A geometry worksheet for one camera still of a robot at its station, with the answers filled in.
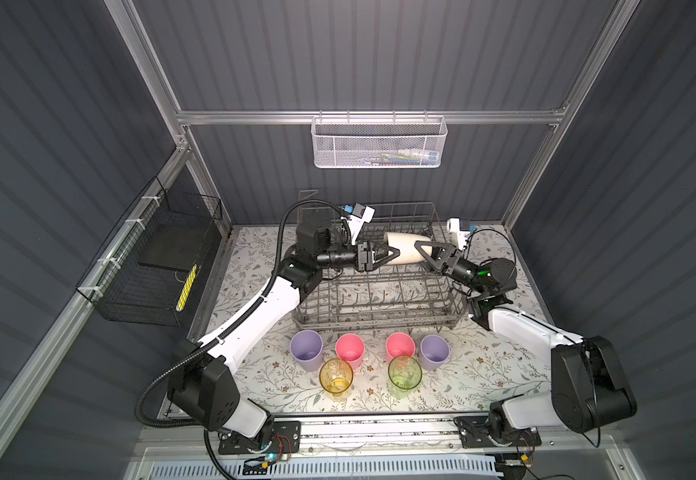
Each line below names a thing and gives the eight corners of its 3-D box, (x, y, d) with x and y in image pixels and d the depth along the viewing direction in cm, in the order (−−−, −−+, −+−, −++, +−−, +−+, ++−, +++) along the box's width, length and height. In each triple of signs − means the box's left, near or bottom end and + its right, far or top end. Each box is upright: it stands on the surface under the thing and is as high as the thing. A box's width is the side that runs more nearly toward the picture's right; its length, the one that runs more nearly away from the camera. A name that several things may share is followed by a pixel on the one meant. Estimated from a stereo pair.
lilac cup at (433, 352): (420, 375, 85) (427, 363, 77) (410, 353, 89) (415, 339, 81) (445, 366, 86) (454, 353, 79) (434, 345, 90) (441, 330, 83)
